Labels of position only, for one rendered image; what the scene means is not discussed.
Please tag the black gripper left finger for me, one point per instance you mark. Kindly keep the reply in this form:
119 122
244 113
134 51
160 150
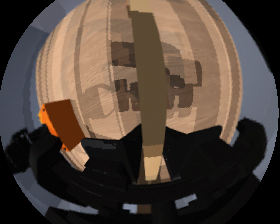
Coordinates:
127 150

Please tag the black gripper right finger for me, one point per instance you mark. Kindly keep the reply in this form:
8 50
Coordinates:
179 146

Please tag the long wooden rail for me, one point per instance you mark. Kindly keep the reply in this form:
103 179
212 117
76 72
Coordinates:
151 80

